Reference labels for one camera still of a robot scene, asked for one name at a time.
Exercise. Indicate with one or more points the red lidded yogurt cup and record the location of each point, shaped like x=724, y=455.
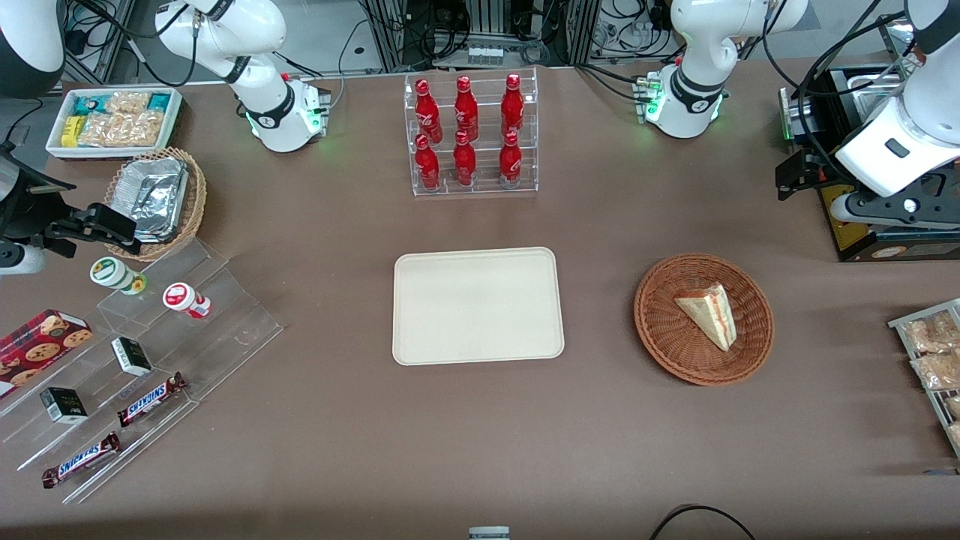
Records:
x=182, y=298

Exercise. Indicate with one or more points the red cola bottle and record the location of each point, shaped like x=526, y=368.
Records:
x=510, y=163
x=464, y=163
x=427, y=166
x=427, y=112
x=512, y=109
x=466, y=111

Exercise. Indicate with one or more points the clear bag of crackers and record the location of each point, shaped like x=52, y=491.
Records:
x=127, y=102
x=120, y=130

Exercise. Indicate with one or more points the clear bag of pastry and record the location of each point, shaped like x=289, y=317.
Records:
x=954, y=406
x=930, y=334
x=937, y=371
x=955, y=433

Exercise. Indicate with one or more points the clear acrylic bottle rack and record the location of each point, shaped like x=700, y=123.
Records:
x=484, y=161

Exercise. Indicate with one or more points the black hot food display case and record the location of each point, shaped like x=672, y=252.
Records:
x=862, y=241

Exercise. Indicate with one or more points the round brown wicker basket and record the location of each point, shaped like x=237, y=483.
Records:
x=667, y=337

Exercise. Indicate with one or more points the tray of packaged pastries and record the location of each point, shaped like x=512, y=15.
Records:
x=937, y=409

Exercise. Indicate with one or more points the yellow snack packet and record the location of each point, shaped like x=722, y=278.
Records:
x=71, y=131

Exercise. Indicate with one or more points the green lidded yogurt cup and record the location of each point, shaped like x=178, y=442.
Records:
x=112, y=273

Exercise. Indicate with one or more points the red cookie box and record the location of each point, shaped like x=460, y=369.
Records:
x=37, y=346

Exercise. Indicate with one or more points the aluminium frame rack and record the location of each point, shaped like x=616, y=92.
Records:
x=487, y=19

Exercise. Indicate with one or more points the snickers chocolate bar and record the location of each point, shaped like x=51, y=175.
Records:
x=150, y=400
x=81, y=460

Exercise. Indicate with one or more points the small black carton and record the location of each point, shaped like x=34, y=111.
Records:
x=132, y=356
x=64, y=405

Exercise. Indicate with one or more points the small grey device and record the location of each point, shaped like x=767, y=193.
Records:
x=489, y=533

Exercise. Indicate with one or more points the white rectangular snack bin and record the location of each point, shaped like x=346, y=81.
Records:
x=172, y=120

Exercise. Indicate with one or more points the light wicker basket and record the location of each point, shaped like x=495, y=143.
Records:
x=196, y=199

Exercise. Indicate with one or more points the teal snack packet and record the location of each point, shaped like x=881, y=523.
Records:
x=88, y=104
x=159, y=100

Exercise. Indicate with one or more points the triangle sandwich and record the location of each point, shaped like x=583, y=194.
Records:
x=709, y=311

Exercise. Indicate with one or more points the cream rectangular serving tray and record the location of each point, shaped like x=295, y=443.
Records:
x=476, y=306

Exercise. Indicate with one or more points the white power strip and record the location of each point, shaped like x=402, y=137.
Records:
x=485, y=55

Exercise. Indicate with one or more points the steel food pan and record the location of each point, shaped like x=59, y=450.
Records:
x=874, y=81

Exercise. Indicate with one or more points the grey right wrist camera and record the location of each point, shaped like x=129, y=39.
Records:
x=21, y=259

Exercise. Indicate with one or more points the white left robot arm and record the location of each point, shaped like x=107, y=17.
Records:
x=690, y=45

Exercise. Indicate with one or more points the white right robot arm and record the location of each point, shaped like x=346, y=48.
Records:
x=255, y=30

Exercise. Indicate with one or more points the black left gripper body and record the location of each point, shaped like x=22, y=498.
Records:
x=818, y=171

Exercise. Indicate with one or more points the clear acrylic stepped shelf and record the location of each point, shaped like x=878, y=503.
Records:
x=225, y=330

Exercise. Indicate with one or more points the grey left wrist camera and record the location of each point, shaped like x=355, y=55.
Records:
x=892, y=208

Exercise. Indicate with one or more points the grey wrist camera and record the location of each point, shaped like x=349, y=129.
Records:
x=21, y=259
x=892, y=208

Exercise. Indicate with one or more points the stacked aluminium foil trays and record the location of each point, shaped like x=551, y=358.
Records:
x=154, y=195

